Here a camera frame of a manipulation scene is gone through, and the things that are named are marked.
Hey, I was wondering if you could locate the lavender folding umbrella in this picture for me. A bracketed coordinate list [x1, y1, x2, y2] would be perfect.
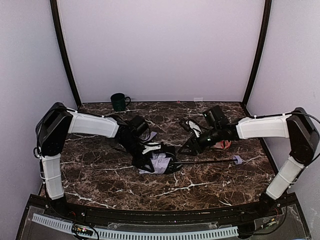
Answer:
[139, 141, 244, 175]

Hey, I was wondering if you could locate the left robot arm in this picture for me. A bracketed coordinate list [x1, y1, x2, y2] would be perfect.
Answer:
[35, 102, 182, 201]

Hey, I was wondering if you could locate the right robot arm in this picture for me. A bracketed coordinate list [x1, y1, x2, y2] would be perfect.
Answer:
[179, 105, 320, 201]

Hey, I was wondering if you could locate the red patterned ceramic bowl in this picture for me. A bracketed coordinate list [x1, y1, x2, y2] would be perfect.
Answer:
[212, 140, 232, 151]

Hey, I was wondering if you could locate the dark green mug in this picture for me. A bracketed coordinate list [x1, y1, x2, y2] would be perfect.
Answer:
[110, 93, 131, 112]

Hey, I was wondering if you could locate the small circuit board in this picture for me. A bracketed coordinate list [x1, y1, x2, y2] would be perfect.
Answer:
[71, 224, 94, 237]

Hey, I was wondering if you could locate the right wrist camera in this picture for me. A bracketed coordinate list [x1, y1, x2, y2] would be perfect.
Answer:
[179, 119, 203, 138]

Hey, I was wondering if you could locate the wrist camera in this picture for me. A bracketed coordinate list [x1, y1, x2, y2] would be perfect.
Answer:
[179, 119, 203, 138]
[142, 142, 176, 156]

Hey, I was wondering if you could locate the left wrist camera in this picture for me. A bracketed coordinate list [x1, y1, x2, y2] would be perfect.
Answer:
[142, 142, 176, 156]

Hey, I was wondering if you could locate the black front rail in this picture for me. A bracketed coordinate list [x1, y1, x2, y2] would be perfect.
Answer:
[60, 203, 261, 225]

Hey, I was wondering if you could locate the grey slotted cable duct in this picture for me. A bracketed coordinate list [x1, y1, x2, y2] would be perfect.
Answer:
[31, 213, 239, 240]

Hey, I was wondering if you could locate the right black frame post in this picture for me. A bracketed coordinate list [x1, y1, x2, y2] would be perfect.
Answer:
[241, 0, 273, 108]

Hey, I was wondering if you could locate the black frame post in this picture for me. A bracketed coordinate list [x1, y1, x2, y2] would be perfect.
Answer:
[49, 0, 82, 107]
[241, 0, 273, 108]

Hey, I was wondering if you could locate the left black frame post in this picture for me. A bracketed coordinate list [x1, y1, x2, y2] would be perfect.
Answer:
[49, 0, 82, 107]

